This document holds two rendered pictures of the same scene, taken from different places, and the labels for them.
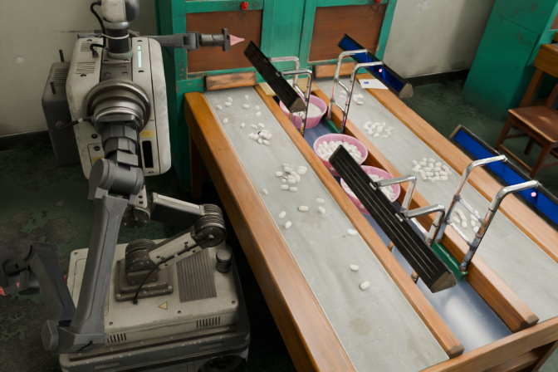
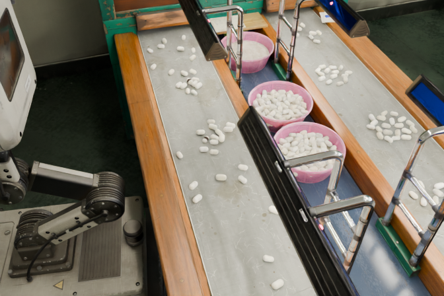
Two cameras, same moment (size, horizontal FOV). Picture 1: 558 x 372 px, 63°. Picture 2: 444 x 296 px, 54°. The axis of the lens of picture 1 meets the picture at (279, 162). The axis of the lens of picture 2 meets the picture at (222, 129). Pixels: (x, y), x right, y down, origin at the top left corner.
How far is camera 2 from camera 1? 52 cm
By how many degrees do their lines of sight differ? 10
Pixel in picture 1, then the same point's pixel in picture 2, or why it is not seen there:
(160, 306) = (55, 285)
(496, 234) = not seen: outside the picture
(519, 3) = not seen: outside the picture
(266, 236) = (167, 213)
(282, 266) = (178, 256)
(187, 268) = (94, 240)
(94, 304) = not seen: outside the picture
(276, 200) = (191, 166)
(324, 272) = (230, 263)
